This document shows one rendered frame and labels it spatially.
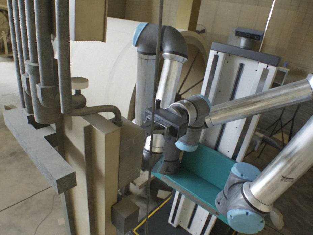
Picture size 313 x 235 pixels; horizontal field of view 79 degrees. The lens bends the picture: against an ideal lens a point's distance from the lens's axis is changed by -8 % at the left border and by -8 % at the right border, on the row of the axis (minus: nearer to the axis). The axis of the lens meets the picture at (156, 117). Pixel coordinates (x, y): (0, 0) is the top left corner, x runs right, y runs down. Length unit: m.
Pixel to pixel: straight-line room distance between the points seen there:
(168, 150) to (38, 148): 0.84
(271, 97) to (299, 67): 9.31
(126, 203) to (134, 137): 0.18
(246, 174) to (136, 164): 0.66
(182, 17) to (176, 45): 5.99
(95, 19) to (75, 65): 2.41
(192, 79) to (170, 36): 2.49
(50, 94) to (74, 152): 0.17
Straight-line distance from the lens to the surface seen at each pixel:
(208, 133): 1.30
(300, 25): 10.19
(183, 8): 6.92
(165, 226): 1.89
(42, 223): 2.35
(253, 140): 2.29
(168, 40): 0.92
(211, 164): 1.28
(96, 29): 0.41
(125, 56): 2.19
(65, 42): 0.37
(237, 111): 0.86
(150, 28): 0.96
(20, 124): 0.62
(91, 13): 0.40
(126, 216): 0.53
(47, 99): 0.47
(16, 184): 2.80
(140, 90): 1.06
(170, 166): 1.29
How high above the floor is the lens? 1.86
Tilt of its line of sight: 27 degrees down
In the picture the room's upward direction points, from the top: 9 degrees clockwise
